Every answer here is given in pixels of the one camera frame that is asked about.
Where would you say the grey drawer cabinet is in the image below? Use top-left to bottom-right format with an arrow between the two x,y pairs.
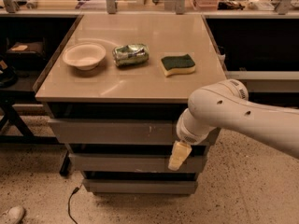
35,14 -> 225,194

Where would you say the grey top drawer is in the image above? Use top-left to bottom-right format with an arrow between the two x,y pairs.
49,119 -> 178,145

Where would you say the white shoe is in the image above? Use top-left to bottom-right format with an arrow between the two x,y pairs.
0,205 -> 25,224

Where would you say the grey middle drawer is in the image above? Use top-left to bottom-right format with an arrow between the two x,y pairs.
68,152 -> 208,174

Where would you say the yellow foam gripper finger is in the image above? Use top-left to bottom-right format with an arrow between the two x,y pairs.
168,141 -> 192,171

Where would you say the white paper bowl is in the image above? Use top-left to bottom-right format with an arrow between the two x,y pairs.
63,42 -> 107,71

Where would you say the grey drawer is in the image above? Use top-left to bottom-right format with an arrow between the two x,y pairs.
68,152 -> 208,174
82,179 -> 198,194
49,119 -> 178,145

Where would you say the black bag on left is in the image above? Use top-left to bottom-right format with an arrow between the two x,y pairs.
0,59 -> 18,88

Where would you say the grey bottom drawer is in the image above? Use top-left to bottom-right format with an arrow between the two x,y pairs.
82,179 -> 198,194

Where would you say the green yellow sponge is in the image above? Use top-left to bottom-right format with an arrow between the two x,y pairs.
161,54 -> 195,77

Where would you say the black cable on floor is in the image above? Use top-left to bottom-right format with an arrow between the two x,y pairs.
67,186 -> 81,224

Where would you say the crushed green soda can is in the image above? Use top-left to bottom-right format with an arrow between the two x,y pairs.
112,44 -> 150,67

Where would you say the black side table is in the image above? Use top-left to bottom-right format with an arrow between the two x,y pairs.
0,37 -> 73,176

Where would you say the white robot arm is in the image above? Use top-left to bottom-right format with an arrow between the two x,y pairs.
168,79 -> 299,171

